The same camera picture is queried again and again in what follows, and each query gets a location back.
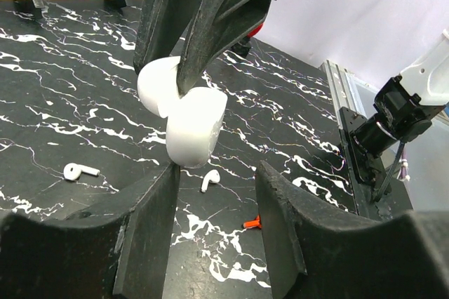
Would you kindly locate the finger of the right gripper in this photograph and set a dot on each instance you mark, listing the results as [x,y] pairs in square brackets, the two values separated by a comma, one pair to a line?
[162,22]
[216,26]

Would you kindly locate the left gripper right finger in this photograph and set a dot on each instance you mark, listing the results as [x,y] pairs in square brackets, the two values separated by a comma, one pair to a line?
[316,250]

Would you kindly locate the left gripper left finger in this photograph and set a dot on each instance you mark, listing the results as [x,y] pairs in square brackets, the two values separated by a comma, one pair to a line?
[115,248]

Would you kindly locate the white earbud charging case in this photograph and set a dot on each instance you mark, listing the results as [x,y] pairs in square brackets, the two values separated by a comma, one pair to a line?
[194,119]

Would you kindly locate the red earbud upper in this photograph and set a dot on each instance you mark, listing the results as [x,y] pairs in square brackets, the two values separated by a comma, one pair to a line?
[255,223]

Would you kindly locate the white earbud far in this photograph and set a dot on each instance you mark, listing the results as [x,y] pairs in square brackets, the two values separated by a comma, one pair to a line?
[73,172]

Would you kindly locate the white earbud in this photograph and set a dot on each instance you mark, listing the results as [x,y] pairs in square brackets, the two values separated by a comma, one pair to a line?
[73,172]
[212,177]

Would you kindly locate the white earbud near centre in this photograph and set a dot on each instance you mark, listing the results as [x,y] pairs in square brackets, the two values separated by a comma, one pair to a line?
[212,177]

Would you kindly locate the aluminium frame rail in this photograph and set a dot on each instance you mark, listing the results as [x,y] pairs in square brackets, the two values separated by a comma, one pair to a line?
[347,90]

